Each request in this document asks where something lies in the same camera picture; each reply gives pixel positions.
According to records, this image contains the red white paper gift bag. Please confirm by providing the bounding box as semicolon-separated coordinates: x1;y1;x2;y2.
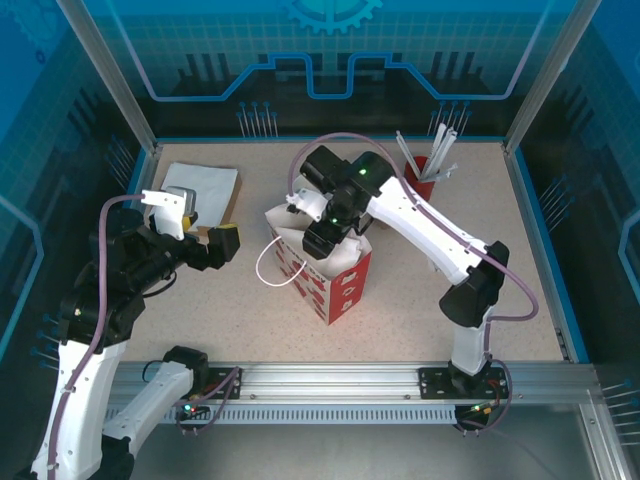
254;202;374;326

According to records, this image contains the brown cardboard napkin tray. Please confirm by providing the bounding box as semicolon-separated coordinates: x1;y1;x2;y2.
197;172;245;239

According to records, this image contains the stack of white napkins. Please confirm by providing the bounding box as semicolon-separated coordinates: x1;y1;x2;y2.
162;162;239;226

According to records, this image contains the grey metal front panel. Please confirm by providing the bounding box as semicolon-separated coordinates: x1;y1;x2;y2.
129;389;634;480

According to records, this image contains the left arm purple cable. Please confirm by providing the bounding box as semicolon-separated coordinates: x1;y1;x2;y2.
29;194;241;480

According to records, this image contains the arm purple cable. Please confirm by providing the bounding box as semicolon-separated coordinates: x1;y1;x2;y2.
288;131;540;436
29;194;241;480

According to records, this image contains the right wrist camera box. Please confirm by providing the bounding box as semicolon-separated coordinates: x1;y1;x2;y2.
284;187;331;222

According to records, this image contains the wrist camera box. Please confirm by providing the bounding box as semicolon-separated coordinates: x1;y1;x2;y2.
284;187;331;222
141;185;200;241

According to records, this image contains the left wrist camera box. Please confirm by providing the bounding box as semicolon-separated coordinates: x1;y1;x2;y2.
141;185;200;241

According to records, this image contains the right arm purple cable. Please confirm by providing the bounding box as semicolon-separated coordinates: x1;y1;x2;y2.
288;131;540;436

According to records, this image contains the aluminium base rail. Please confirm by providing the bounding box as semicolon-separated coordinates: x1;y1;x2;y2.
112;360;604;401

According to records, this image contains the slotted grey cable duct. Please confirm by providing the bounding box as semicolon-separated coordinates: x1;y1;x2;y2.
104;404;459;426

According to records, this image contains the aluminium frame post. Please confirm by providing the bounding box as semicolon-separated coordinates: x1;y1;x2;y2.
502;0;604;157
55;0;162;157

